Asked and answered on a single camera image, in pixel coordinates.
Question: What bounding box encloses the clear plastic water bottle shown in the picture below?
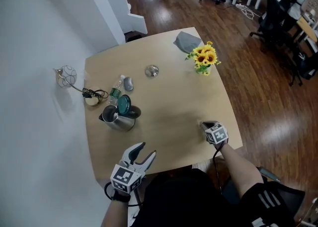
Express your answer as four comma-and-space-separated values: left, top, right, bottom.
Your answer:
108, 74, 126, 105

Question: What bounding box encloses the white cabinet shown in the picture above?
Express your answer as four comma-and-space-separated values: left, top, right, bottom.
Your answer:
105, 0, 149, 35

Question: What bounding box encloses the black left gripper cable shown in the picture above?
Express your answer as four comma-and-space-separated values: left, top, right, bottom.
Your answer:
104, 182, 144, 207

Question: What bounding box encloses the yellow sunflower bouquet in vase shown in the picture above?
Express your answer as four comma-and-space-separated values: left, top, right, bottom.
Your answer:
184, 40, 222, 76

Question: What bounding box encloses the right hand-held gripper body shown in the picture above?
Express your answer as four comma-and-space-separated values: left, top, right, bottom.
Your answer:
204, 121, 230, 145

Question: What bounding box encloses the person's black clothing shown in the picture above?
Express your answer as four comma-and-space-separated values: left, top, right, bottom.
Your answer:
130, 168, 298, 227

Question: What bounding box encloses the gold lamp with globe shade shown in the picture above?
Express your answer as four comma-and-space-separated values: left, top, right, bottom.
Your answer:
53, 65, 105, 107

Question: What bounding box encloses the black wrist strap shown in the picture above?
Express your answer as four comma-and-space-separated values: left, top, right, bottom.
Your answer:
110, 188, 132, 203

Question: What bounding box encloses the black lamp cable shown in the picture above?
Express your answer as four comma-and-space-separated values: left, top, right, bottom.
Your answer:
81, 87, 109, 100

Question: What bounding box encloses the person's right forearm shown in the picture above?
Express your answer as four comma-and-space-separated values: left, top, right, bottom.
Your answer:
216, 143, 264, 200

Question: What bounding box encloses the yellow round table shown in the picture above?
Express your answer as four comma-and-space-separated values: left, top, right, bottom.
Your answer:
295, 15, 318, 43

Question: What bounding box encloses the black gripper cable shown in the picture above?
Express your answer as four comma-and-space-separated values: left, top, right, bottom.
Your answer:
212, 143, 224, 195
104, 182, 144, 207

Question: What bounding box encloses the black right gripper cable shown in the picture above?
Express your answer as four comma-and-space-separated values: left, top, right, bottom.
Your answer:
212, 143, 224, 195

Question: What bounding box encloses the person's left forearm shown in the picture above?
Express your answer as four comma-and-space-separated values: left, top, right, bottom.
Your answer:
100, 197, 132, 227

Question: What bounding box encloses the stainless steel teapot teal lid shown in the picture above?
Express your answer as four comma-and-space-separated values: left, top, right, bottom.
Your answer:
98, 94, 142, 133

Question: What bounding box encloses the grey computer mouse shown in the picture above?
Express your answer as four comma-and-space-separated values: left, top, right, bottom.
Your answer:
123, 76, 135, 92

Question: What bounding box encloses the folded grey cloth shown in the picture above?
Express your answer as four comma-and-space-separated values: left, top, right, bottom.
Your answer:
173, 31, 203, 54

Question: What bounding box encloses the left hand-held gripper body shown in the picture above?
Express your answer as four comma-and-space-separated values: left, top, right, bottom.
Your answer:
110, 157, 147, 194

